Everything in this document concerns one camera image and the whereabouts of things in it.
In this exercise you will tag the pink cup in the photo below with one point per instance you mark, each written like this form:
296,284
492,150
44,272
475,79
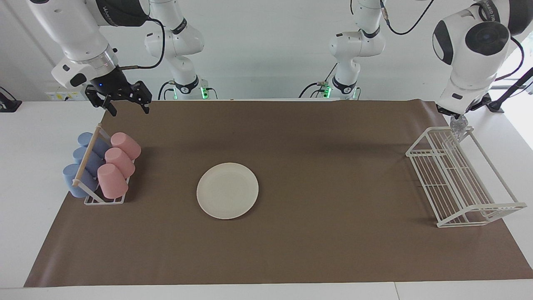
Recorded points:
127,146
111,183
120,162

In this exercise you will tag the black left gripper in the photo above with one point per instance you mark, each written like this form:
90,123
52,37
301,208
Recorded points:
458,117

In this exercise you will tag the brown table mat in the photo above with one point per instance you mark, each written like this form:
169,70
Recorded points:
312,241

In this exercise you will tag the white wall socket box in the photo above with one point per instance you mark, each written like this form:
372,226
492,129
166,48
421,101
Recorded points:
62,95

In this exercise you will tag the blue cup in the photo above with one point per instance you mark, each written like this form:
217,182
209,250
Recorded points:
89,139
85,160
75,181

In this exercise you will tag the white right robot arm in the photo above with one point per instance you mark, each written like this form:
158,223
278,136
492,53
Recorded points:
79,33

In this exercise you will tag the silver foil bag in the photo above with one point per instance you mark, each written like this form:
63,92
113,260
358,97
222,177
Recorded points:
459,127

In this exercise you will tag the cream round plate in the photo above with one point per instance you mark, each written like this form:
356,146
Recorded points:
227,191

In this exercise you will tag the black table clamp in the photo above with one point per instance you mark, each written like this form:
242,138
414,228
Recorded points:
8,104

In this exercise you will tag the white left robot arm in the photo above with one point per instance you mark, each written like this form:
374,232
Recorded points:
466,62

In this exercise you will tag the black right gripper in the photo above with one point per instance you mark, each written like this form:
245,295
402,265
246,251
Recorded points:
118,89

